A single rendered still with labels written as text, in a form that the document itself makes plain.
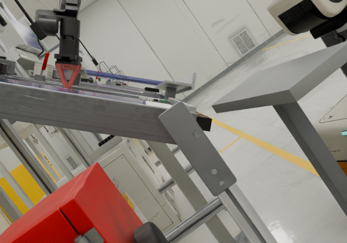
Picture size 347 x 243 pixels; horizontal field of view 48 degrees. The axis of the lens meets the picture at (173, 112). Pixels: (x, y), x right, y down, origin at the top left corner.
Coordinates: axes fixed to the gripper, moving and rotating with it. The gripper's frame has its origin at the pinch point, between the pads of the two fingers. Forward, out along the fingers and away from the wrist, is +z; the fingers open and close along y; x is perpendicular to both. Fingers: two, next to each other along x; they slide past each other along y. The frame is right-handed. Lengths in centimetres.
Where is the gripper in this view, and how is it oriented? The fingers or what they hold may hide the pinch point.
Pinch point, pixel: (67, 86)
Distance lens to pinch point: 119.5
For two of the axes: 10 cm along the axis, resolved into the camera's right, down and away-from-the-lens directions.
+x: 9.9, 0.5, 0.9
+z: -0.6, 10.0, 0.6
